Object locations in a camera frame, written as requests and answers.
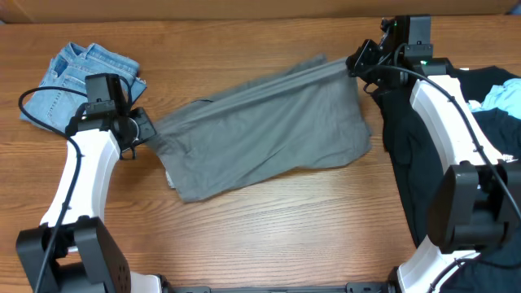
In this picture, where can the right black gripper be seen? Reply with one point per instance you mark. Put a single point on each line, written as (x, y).
(361, 59)

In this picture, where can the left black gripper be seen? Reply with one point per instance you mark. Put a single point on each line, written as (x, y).
(146, 129)

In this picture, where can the grey cotton shorts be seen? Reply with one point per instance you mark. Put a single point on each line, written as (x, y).
(308, 116)

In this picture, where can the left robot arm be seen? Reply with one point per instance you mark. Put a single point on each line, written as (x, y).
(71, 250)

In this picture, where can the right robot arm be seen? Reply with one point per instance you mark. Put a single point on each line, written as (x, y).
(460, 194)

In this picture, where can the folded blue denim jeans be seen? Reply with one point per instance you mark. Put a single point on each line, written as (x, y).
(68, 69)

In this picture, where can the black t-shirt underneath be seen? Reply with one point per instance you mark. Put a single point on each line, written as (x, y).
(414, 158)

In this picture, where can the light blue shirt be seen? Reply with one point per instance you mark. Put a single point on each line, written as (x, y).
(505, 97)

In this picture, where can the black Nike t-shirt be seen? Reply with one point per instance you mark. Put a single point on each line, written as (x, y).
(503, 131)

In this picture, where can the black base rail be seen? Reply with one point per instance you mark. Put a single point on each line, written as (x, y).
(277, 289)

